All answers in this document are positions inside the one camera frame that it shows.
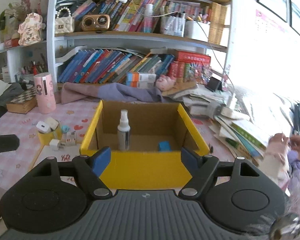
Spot white spray bottle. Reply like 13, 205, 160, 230
117, 109, 130, 151

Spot yellow cardboard box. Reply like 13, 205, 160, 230
80, 101, 210, 190

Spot pink checked table mat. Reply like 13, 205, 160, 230
0, 97, 241, 201

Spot upper row of books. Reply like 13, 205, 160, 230
74, 0, 209, 33

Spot white bookshelf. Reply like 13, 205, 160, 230
0, 0, 231, 88

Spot wooden chess box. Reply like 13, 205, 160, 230
6, 87, 37, 114

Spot red book box set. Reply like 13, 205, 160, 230
167, 50, 211, 84

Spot pen holder with pens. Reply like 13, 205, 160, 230
18, 53, 48, 83

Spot purple pink cloth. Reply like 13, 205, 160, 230
55, 82, 166, 105

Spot row of books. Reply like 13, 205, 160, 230
57, 48, 174, 84
74, 0, 209, 33

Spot pink humidifier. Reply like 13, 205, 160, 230
34, 72, 56, 114

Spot white charger in roll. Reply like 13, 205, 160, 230
36, 121, 51, 134

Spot small white red box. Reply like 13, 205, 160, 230
62, 131, 76, 146

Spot orange white box stack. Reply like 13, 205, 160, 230
126, 72, 157, 89

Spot yellow tape roll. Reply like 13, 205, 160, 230
37, 125, 62, 146

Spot gold retro speaker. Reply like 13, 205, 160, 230
81, 15, 110, 31

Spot black phone stand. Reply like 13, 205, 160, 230
205, 77, 222, 92

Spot lower row of books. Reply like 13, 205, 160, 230
57, 48, 174, 84

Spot pink pig toy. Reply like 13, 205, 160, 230
155, 75, 176, 92

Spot clear stationery organizer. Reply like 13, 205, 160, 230
160, 12, 186, 37

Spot teal round toy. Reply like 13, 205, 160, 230
61, 125, 70, 134

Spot white plug adapter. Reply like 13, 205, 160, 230
49, 139, 65, 151

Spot small blue block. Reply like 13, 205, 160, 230
158, 141, 171, 152

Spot pile of magazines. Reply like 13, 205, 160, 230
162, 82, 267, 165

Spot pastel gradient bottle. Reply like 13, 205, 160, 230
143, 3, 153, 33

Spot white quilted pearl handbag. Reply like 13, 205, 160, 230
55, 7, 75, 34

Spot cream square case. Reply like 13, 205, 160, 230
44, 117, 59, 131

